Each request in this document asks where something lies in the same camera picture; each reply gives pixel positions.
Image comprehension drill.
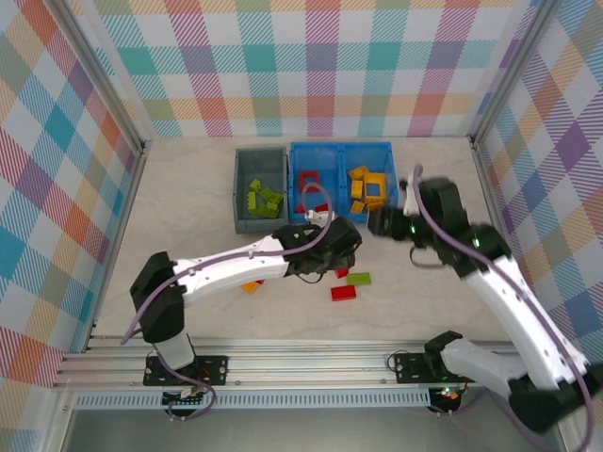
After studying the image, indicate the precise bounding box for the aluminium side rail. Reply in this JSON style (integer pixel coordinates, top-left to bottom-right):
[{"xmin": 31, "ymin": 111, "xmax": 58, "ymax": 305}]
[
  {"xmin": 468, "ymin": 135, "xmax": 527, "ymax": 302},
  {"xmin": 82, "ymin": 140, "xmax": 155, "ymax": 354}
]

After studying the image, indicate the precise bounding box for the slotted grey cable duct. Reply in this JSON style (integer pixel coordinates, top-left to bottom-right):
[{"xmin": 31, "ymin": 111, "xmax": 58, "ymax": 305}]
[{"xmin": 73, "ymin": 393, "xmax": 433, "ymax": 411}]

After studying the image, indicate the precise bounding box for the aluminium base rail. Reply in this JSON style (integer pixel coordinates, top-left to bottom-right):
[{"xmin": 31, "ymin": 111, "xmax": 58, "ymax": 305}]
[{"xmin": 50, "ymin": 334, "xmax": 603, "ymax": 392}]

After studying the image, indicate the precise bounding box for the aluminium corner post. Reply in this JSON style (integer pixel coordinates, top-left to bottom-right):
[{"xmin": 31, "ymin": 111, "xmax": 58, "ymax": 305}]
[
  {"xmin": 46, "ymin": 0, "xmax": 155, "ymax": 156},
  {"xmin": 468, "ymin": 0, "xmax": 566, "ymax": 147}
]

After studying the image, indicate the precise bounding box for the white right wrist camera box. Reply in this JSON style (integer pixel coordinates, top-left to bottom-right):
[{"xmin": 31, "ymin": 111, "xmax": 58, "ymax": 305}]
[{"xmin": 399, "ymin": 164, "xmax": 424, "ymax": 217}]

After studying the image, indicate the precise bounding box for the grey metal panel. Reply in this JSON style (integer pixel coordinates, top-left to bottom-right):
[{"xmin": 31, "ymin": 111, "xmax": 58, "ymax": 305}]
[{"xmin": 60, "ymin": 408, "xmax": 566, "ymax": 452}]

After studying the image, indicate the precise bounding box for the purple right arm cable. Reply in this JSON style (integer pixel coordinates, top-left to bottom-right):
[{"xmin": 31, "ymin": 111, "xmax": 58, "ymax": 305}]
[{"xmin": 413, "ymin": 164, "xmax": 597, "ymax": 452}]

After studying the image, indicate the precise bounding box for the blue plastic storage bin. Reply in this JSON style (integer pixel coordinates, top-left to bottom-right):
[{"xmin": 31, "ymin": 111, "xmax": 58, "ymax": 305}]
[
  {"xmin": 339, "ymin": 138, "xmax": 396, "ymax": 225},
  {"xmin": 287, "ymin": 140, "xmax": 345, "ymax": 225}
]

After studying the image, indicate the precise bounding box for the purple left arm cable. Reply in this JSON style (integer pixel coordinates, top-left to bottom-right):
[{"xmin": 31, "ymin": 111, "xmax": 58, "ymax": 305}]
[{"xmin": 120, "ymin": 183, "xmax": 335, "ymax": 423}]

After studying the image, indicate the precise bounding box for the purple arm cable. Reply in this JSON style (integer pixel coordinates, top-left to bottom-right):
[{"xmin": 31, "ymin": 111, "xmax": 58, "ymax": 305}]
[
  {"xmin": 413, "ymin": 164, "xmax": 597, "ymax": 452},
  {"xmin": 120, "ymin": 183, "xmax": 335, "ymax": 423}
]

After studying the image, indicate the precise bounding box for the grey plastic storage bin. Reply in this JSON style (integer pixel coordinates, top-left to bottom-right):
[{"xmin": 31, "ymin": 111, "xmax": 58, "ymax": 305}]
[{"xmin": 234, "ymin": 146, "xmax": 289, "ymax": 235}]

